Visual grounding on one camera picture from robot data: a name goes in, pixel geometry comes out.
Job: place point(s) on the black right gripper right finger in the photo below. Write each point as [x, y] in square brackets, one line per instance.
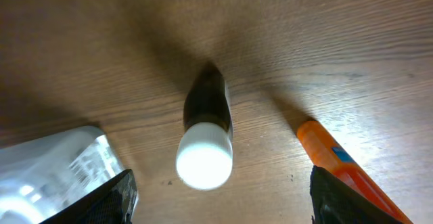
[336, 203]

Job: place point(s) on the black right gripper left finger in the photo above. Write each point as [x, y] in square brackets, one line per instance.
[113, 202]

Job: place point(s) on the orange tablet tube white cap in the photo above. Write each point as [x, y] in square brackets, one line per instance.
[326, 152]

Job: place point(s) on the dark bottle white cap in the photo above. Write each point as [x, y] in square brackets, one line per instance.
[204, 159]

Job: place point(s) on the clear plastic container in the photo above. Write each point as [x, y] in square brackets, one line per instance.
[42, 177]

